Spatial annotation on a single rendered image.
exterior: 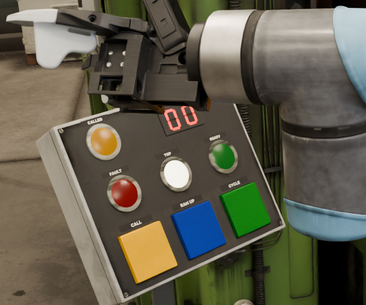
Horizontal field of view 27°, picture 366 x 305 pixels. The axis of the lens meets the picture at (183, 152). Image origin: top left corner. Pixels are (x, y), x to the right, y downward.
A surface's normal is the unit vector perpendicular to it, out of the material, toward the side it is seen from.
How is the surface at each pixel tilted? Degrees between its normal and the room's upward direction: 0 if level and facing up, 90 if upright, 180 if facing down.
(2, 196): 0
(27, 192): 0
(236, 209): 60
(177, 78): 56
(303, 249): 90
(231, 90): 117
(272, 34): 49
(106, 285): 90
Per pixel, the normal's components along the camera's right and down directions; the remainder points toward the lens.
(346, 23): -0.28, -0.55
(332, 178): -0.11, 0.34
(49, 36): 0.16, -0.16
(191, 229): 0.50, -0.26
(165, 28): -0.39, -0.19
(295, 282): 0.23, 0.33
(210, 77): -0.37, 0.55
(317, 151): -0.39, 0.34
